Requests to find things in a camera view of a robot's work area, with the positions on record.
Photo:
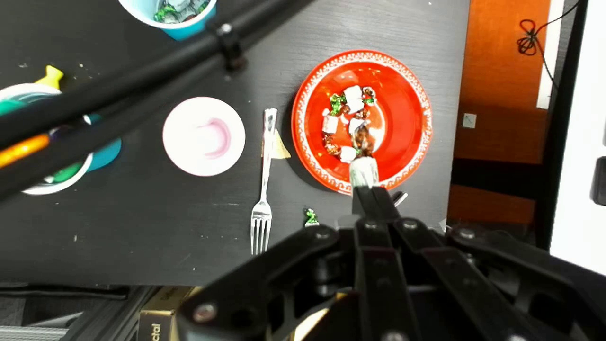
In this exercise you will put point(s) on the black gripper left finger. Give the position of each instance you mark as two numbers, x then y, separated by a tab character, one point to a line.
354	271

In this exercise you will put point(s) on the stray sweet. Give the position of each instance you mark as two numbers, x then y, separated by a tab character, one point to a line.
310	218

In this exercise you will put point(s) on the yellow toy banana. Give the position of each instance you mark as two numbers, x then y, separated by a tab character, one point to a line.
51	76

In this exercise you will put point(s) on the empty blue cup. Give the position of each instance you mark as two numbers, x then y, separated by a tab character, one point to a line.
178	19

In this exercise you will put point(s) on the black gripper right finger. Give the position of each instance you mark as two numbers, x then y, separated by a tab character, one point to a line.
486	286

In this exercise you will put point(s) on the blue cup with toys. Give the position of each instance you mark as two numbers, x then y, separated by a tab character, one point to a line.
53	112

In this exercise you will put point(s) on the red plastic bowl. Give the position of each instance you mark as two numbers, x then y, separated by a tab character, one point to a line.
399	123

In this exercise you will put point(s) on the red paper cup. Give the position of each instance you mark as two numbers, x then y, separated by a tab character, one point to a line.
202	136

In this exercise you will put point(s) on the sweets pile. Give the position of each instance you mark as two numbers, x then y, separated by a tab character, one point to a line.
346	132

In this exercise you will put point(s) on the yellow wooden desk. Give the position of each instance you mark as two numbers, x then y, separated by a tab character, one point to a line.
500	131

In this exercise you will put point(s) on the silver metal fork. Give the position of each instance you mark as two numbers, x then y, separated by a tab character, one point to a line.
261	212

